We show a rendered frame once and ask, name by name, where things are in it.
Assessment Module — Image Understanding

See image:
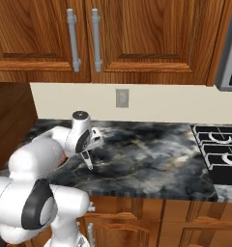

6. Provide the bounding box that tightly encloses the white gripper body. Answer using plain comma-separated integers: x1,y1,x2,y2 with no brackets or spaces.
86,138,105,152

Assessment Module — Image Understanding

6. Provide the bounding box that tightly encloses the grey microwave oven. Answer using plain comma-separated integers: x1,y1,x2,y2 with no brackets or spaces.
215,0,232,93

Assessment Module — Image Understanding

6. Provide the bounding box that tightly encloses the wooden drawer front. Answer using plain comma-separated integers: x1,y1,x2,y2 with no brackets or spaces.
161,199,232,228
87,196,164,226

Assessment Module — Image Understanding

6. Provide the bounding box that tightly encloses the tall wooden cabinet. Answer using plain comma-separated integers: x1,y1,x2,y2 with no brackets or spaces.
0,82,39,177

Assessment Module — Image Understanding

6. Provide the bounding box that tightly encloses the wooden base cabinet door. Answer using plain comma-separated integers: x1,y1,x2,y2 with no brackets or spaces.
83,215,152,247
179,221,232,247

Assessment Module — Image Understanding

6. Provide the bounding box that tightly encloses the black hob with grates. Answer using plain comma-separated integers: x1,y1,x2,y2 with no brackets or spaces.
189,123,232,186

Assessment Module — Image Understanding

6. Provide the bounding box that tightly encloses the wooden cupboard door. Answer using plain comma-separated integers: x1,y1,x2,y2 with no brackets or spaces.
84,0,226,86
0,0,91,83

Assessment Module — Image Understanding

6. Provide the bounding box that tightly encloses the grey wall outlet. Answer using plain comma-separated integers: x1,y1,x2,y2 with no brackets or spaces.
115,88,130,109

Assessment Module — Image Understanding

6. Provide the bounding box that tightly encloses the grey base cabinet handle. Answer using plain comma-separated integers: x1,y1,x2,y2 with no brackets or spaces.
86,222,96,247

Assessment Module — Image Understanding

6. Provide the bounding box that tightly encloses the grey cupboard bar handle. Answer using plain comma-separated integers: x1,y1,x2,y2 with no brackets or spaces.
90,8,103,73
66,8,82,73

